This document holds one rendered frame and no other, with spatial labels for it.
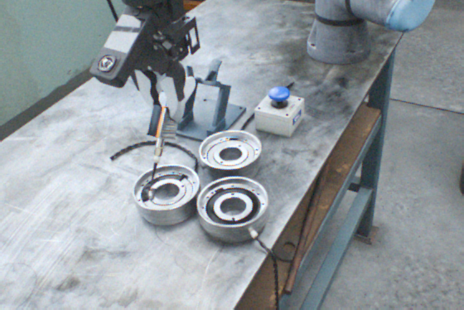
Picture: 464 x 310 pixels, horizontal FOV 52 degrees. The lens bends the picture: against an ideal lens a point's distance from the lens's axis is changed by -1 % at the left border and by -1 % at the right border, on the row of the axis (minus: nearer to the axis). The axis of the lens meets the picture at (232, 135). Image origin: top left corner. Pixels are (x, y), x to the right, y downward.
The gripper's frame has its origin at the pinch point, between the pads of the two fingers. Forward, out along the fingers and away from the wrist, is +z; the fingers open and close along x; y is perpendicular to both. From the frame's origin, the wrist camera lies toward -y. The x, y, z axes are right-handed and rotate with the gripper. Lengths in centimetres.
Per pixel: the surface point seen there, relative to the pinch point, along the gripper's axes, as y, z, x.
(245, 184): 0.0, 9.8, -13.1
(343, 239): 43, 71, -16
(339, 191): 34, 41, -17
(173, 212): -10.0, 9.0, -6.5
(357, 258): 57, 96, -17
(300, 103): 22.5, 9.6, -12.6
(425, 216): 86, 98, -33
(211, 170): 0.5, 9.6, -6.6
